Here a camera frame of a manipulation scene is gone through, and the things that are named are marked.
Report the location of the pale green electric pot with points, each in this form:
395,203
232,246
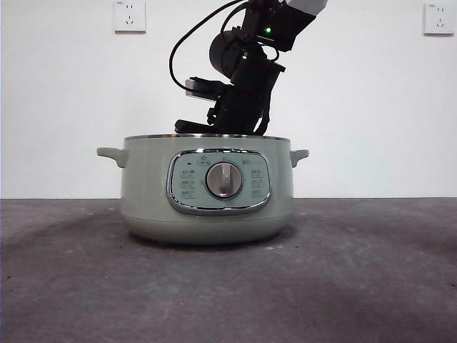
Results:
150,200

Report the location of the white wall socket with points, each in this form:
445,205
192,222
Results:
436,19
130,17

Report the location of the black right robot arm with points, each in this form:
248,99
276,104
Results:
257,73

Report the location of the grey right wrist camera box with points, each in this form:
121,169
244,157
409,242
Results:
193,89

